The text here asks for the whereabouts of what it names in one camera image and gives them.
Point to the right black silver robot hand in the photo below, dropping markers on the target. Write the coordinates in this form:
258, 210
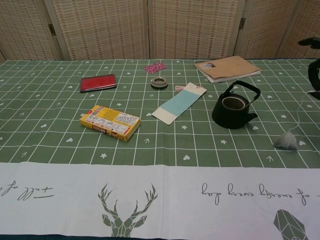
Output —
315, 75

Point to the black cast iron teapot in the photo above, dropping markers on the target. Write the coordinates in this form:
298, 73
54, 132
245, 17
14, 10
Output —
225, 120

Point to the grey round plastic cap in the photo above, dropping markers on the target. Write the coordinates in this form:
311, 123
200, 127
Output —
159, 83

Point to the brown spiral notebook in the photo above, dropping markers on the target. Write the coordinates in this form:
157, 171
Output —
230, 67

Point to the small pink wrapper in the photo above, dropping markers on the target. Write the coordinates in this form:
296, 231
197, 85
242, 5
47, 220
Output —
179, 87

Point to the blue and white paper card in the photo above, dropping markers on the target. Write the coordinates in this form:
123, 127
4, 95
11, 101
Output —
177, 103

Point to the pink patterned packet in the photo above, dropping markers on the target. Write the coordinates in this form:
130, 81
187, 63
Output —
155, 67

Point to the yellow printed cardboard box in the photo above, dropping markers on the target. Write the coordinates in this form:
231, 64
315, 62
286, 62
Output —
107, 122

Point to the woven folding screen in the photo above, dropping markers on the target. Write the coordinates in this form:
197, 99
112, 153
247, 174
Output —
105, 27

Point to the red flat case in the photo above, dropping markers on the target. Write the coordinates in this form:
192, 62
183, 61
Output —
98, 83

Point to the green checked tablecloth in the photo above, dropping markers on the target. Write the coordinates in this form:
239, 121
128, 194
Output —
62, 155

